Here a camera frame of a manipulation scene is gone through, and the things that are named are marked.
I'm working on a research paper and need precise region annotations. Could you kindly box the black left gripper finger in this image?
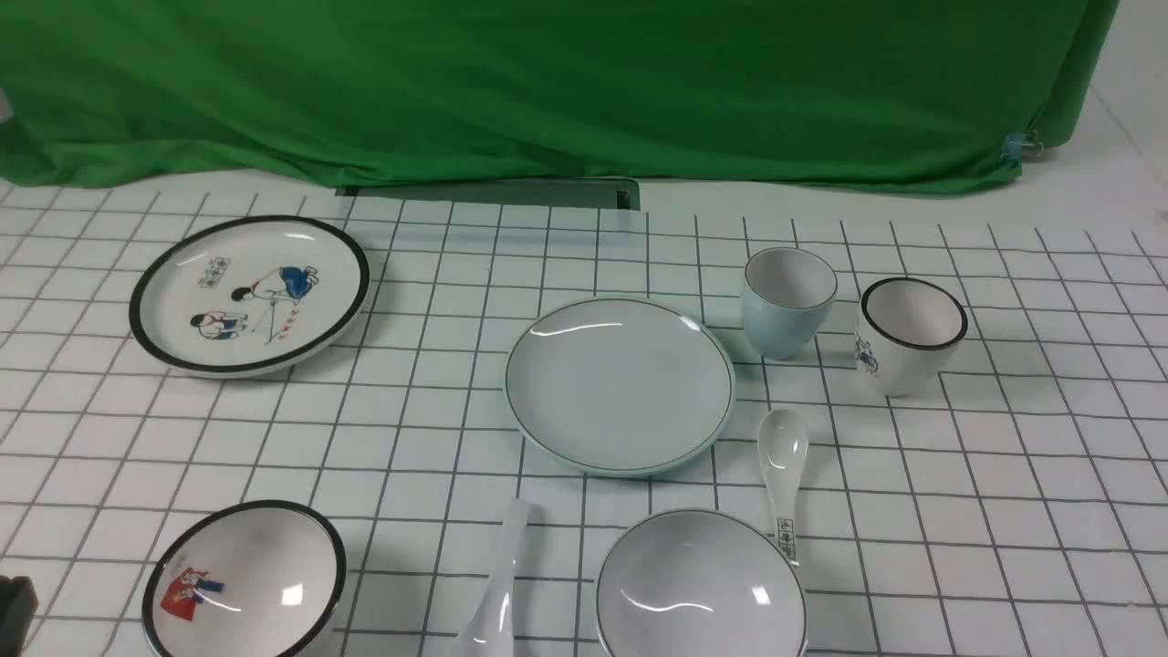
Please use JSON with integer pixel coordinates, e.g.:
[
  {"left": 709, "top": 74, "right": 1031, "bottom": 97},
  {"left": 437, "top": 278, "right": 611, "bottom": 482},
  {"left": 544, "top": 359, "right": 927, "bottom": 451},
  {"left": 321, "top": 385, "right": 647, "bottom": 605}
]
[{"left": 0, "top": 578, "right": 39, "bottom": 656}]

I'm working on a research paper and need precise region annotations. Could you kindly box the plain white ceramic spoon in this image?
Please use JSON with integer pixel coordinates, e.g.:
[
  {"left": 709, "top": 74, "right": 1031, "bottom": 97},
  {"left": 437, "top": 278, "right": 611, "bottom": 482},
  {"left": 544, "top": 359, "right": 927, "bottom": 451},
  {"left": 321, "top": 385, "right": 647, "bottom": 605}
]
[{"left": 449, "top": 498, "right": 533, "bottom": 656}]

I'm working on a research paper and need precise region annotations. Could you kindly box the pale blue bowl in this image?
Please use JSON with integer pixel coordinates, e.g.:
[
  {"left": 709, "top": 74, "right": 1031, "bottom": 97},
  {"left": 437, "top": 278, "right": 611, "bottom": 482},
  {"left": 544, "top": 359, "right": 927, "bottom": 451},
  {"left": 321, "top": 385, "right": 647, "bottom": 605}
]
[{"left": 595, "top": 509, "right": 808, "bottom": 656}]

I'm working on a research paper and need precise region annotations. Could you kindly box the pale blue cup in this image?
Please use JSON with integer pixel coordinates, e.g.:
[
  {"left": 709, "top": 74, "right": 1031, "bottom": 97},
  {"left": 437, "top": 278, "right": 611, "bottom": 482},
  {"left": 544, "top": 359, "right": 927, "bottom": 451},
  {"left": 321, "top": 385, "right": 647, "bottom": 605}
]
[{"left": 741, "top": 245, "right": 839, "bottom": 360}]

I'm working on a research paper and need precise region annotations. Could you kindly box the white bowl with black rim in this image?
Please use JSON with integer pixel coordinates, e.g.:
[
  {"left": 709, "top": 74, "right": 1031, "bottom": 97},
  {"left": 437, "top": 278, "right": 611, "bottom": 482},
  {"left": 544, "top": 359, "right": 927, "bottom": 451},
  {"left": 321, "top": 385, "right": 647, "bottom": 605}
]
[{"left": 141, "top": 499, "right": 348, "bottom": 656}]

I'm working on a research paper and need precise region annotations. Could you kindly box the white plate with cartoon figures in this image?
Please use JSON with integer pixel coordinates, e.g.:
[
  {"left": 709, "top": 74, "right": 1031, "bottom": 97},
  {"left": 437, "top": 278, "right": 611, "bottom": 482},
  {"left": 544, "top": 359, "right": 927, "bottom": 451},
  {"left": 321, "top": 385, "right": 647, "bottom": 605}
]
[{"left": 128, "top": 215, "right": 371, "bottom": 379}]

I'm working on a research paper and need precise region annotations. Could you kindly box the pale blue plate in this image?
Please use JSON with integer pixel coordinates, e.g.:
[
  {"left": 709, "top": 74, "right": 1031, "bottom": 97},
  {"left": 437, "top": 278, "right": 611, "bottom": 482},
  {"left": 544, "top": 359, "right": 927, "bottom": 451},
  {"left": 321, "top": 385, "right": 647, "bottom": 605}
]
[{"left": 505, "top": 297, "right": 737, "bottom": 478}]

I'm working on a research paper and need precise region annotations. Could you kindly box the white spoon with characters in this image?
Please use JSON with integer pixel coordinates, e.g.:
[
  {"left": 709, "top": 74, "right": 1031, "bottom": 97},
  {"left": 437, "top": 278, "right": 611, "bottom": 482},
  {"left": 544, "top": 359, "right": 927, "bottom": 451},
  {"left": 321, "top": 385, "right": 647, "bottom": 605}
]
[{"left": 756, "top": 409, "right": 809, "bottom": 568}]

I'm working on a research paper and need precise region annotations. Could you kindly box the white cup with black rim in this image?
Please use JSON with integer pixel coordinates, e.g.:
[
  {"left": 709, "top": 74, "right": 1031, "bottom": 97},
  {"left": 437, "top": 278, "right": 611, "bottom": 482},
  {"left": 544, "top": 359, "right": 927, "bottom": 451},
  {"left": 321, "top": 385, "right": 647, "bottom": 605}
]
[{"left": 854, "top": 277, "right": 969, "bottom": 397}]

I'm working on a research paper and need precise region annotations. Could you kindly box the white grid tablecloth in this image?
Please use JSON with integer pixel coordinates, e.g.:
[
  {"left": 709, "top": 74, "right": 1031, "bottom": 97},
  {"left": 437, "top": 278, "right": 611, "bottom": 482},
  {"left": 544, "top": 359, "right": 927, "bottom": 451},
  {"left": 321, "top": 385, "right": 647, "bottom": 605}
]
[{"left": 1, "top": 182, "right": 1164, "bottom": 656}]

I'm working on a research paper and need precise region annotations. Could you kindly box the green backdrop cloth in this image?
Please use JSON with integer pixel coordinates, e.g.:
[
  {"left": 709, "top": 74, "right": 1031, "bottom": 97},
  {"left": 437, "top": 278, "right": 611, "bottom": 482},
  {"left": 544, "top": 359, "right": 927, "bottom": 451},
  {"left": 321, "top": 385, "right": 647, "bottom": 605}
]
[{"left": 1, "top": 1, "right": 1118, "bottom": 195}]

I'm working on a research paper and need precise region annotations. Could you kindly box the blue binder clip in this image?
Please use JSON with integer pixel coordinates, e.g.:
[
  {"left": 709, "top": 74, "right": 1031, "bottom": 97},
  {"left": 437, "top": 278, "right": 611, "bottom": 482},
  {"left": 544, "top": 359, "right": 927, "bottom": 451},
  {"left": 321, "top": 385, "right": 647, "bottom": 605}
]
[{"left": 997, "top": 130, "right": 1047, "bottom": 166}]

